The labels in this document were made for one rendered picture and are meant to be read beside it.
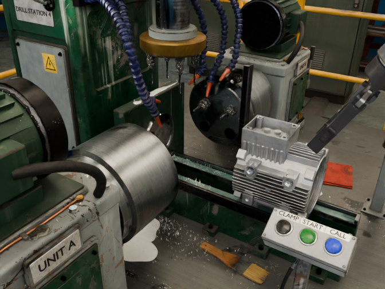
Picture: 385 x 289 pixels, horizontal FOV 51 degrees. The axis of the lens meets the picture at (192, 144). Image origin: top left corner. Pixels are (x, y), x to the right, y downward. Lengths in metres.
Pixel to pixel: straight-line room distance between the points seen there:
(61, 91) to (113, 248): 0.54
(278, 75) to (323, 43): 2.75
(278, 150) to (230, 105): 0.36
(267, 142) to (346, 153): 0.75
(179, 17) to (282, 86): 0.57
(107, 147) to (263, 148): 0.39
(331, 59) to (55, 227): 3.75
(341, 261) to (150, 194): 0.41
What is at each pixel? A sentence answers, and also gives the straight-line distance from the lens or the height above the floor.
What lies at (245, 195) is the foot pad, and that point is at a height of 0.98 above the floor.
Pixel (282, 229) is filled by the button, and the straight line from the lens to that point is 0.85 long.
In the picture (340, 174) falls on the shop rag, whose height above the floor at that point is 0.81.
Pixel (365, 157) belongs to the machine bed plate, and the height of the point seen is 0.80.
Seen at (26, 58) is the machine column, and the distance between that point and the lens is 1.30.
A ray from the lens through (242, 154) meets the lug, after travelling 1.04.
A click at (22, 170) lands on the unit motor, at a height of 1.28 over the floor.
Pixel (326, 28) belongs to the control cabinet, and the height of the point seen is 0.73.
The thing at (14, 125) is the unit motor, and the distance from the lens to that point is 0.69.
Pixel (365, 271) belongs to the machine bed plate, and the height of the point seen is 0.80.
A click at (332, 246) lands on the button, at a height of 1.07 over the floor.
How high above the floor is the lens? 1.60
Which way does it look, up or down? 29 degrees down
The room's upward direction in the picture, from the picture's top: 1 degrees clockwise
